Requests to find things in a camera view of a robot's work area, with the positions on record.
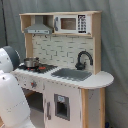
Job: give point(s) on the white toy microwave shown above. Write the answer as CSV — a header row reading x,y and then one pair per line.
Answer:
x,y
74,24

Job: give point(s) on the small metal pot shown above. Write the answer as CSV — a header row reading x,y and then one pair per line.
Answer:
x,y
31,62

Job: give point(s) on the white cabinet door with dispenser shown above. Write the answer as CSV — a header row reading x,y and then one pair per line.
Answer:
x,y
62,106

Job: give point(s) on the black toy stovetop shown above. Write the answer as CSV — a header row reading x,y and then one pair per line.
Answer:
x,y
41,68

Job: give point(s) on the grey toy sink basin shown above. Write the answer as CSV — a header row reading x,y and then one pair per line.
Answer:
x,y
71,74

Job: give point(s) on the black toy faucet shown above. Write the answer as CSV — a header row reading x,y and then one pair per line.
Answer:
x,y
81,63

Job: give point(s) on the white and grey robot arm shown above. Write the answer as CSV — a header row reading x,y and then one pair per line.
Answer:
x,y
14,108

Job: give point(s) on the grey toy range hood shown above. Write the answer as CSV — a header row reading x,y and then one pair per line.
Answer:
x,y
39,27

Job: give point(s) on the white wooden toy kitchen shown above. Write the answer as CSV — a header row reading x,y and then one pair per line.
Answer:
x,y
61,50

